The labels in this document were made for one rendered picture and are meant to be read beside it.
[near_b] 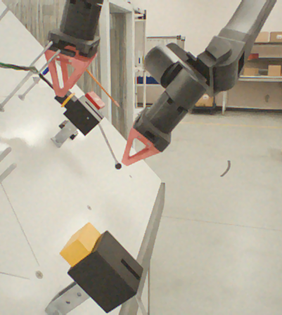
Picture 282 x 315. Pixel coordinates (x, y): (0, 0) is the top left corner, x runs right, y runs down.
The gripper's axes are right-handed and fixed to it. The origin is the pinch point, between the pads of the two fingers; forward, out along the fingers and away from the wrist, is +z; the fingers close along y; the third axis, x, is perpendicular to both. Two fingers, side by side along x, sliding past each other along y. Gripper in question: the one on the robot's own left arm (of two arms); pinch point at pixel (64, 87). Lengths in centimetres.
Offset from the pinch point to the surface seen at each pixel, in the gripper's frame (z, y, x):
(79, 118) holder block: 4.3, 0.9, 4.0
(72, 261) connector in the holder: 6.6, 31.7, 10.9
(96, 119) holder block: 3.5, 1.0, 6.9
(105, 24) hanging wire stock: -3, -79, -6
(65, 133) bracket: 8.4, 0.0, 1.9
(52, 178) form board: 11.3, 11.2, 3.5
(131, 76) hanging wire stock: 19, -106, 8
